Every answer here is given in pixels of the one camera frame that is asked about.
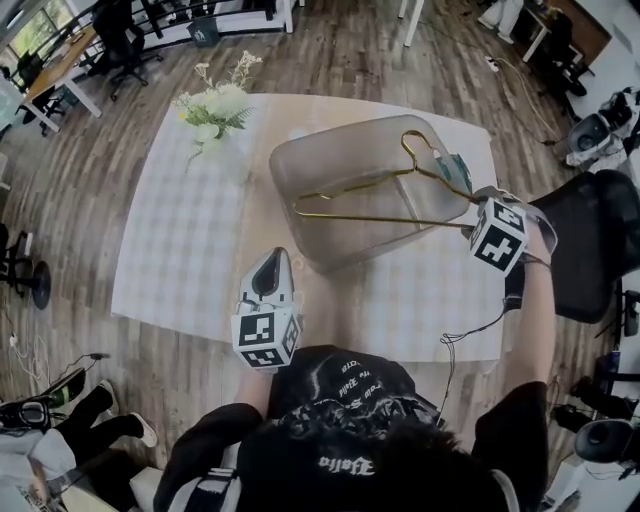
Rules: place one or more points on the white table leg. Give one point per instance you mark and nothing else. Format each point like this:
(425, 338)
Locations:
(414, 22)

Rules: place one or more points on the person's left forearm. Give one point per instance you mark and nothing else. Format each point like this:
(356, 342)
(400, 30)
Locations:
(252, 387)

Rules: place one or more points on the white and green flower bouquet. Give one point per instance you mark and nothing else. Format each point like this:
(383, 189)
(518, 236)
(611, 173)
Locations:
(220, 107)

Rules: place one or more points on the black chair by desk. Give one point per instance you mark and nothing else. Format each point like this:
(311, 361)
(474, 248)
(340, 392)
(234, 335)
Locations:
(565, 50)

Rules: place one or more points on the white checked tablecloth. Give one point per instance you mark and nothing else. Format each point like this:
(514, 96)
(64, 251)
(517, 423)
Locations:
(185, 225)

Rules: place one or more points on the teal item in container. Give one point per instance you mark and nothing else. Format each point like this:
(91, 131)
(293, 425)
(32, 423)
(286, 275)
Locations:
(452, 167)

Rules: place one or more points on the dark round grey device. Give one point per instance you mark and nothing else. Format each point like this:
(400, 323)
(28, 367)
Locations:
(602, 440)

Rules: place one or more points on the black round stool base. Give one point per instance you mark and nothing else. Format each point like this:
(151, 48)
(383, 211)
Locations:
(37, 282)

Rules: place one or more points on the grey and white machine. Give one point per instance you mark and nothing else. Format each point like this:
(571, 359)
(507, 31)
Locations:
(600, 132)

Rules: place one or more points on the black swivel office chair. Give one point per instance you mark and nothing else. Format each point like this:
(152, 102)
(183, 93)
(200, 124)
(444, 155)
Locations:
(122, 35)

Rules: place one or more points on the dark waste bin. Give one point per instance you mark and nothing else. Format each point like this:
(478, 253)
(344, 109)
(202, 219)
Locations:
(204, 32)

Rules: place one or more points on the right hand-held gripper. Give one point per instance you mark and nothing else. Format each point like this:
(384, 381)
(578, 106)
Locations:
(500, 235)

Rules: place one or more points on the person's black printed t-shirt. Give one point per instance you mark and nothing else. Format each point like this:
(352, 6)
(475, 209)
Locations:
(360, 450)

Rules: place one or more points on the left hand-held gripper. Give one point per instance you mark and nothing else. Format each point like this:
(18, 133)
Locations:
(260, 332)

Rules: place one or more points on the person's right forearm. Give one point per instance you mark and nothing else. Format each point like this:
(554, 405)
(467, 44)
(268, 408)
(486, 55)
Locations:
(537, 320)

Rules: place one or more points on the wooden desk with white legs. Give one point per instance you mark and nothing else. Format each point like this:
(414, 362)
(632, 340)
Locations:
(57, 65)

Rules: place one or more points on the translucent grey plastic container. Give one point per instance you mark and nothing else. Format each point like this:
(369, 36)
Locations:
(345, 150)

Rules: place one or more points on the black mesh office chair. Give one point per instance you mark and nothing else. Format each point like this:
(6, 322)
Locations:
(590, 240)

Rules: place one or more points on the white power strip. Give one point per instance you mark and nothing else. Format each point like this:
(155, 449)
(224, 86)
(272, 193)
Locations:
(492, 64)

